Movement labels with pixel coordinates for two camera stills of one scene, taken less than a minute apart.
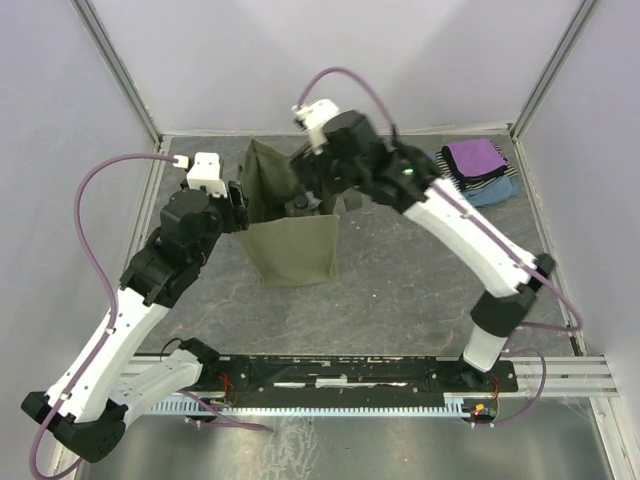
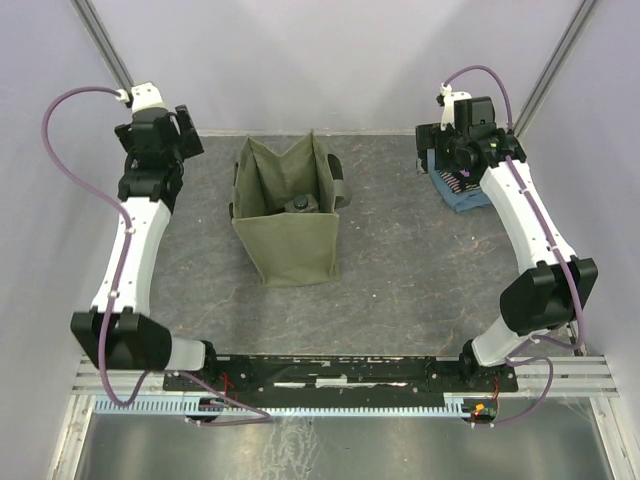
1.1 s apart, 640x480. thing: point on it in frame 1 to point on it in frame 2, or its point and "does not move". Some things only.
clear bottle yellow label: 303,205 does not move
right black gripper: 307,166 to 427,137
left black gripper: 237,215 to 190,140
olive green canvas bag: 286,249 does not move
